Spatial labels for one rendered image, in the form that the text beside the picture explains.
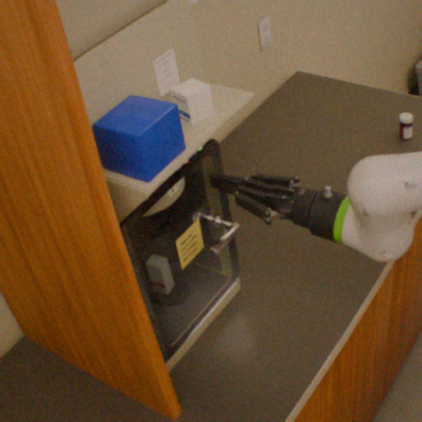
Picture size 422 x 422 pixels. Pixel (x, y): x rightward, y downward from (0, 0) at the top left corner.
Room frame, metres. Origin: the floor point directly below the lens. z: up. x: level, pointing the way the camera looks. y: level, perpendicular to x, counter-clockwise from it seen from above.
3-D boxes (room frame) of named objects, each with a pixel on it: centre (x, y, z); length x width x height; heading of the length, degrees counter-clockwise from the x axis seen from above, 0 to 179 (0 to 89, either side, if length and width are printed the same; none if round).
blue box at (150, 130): (0.90, 0.08, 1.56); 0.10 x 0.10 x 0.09; 48
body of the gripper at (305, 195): (0.95, -0.17, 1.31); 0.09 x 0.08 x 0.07; 48
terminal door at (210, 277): (1.00, 0.06, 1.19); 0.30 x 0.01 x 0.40; 138
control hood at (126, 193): (0.97, 0.02, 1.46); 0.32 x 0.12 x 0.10; 138
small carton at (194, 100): (1.00, -0.01, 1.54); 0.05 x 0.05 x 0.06; 32
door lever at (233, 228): (1.03, -0.02, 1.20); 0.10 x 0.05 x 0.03; 138
